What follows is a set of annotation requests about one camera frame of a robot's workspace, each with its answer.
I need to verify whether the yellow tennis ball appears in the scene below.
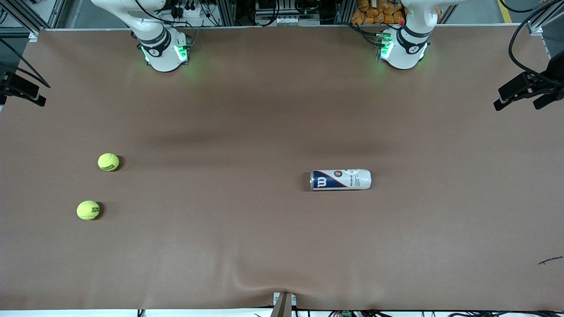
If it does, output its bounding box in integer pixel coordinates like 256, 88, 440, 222
77, 201, 100, 221
98, 153, 120, 172

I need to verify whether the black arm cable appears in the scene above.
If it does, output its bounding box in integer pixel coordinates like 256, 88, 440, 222
508, 0, 564, 86
0, 37, 51, 88

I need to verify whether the white power strip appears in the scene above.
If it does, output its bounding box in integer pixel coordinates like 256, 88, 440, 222
160, 2, 208, 22

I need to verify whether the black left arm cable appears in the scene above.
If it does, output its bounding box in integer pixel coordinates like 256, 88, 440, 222
508, 0, 564, 86

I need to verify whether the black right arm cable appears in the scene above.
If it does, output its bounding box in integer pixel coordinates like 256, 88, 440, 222
0, 37, 51, 88

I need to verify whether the grey table edge clamp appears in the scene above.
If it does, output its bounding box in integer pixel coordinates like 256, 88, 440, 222
270, 292, 297, 317

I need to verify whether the white terminal block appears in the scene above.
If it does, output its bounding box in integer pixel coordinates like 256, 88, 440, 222
273, 15, 320, 26

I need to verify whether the orange packaged goods pile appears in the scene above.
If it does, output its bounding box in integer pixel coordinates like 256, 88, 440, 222
351, 0, 441, 25

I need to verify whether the brown table mat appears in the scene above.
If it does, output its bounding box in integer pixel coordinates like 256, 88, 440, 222
0, 24, 564, 311

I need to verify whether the silver aluminium frame strut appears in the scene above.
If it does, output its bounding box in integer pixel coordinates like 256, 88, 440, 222
0, 0, 67, 42
527, 0, 564, 36

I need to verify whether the white blue tennis ball can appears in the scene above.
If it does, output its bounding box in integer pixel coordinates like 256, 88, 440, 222
310, 169, 372, 191

